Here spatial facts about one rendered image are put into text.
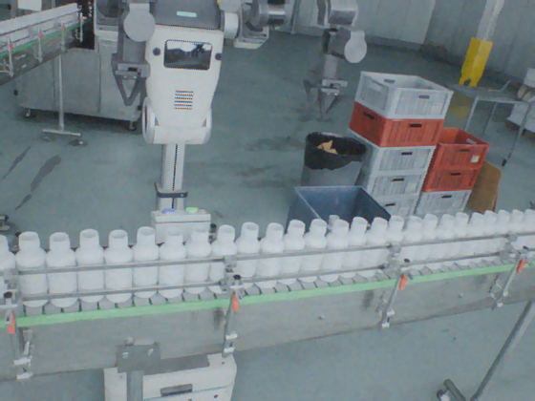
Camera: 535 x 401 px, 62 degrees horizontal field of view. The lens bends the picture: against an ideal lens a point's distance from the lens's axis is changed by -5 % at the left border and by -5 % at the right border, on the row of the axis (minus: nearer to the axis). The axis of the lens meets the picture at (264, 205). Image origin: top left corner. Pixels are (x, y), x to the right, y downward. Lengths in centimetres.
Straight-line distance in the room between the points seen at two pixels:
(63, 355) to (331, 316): 68
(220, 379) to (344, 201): 88
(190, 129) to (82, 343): 77
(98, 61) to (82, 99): 42
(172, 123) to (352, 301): 78
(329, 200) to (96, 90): 327
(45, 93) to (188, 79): 355
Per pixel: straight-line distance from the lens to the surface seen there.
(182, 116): 151
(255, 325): 119
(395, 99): 331
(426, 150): 377
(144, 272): 103
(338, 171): 321
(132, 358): 116
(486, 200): 450
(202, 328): 114
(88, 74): 474
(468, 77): 1108
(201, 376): 192
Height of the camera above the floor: 171
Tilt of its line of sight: 28 degrees down
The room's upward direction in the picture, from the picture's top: 10 degrees clockwise
